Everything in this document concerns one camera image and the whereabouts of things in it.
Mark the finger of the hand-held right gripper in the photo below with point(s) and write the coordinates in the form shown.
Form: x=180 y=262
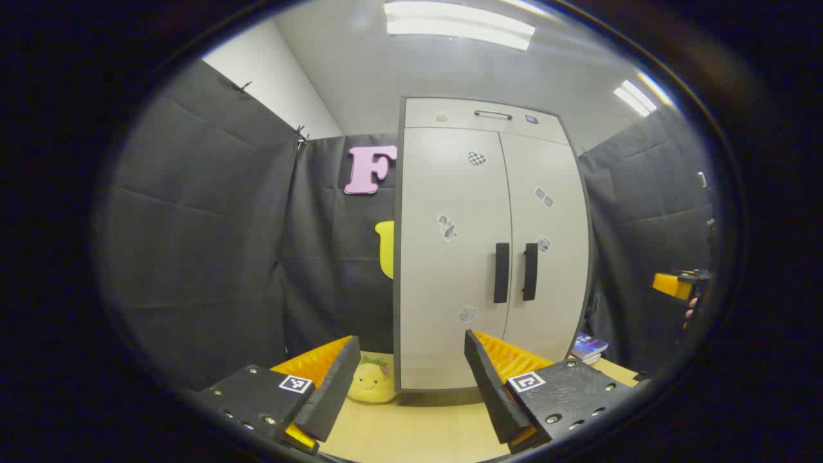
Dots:
x=670 y=284

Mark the white cabinet door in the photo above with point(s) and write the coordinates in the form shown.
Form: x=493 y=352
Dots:
x=437 y=289
x=559 y=289

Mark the black backdrop cloth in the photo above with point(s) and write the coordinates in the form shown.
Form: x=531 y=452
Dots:
x=206 y=225

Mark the white cabinet drawer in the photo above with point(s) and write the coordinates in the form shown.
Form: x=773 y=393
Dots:
x=424 y=114

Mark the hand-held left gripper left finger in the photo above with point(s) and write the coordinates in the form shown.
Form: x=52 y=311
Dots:
x=334 y=392

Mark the white double-door shoe cabinet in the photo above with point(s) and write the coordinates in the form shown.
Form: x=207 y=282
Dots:
x=397 y=257

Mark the small ceiling light panel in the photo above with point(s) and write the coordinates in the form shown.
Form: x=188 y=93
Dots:
x=635 y=98

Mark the black binder clip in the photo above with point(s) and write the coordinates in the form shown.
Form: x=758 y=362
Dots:
x=301 y=134
x=243 y=85

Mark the blue book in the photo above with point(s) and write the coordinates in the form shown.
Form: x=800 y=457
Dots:
x=588 y=346

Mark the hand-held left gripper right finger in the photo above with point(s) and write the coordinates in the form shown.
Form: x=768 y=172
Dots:
x=495 y=399

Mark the yellow smiling plush toy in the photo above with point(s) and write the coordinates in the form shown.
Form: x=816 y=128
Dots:
x=370 y=386

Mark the large ceiling light panel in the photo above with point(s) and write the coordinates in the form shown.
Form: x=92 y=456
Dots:
x=460 y=26

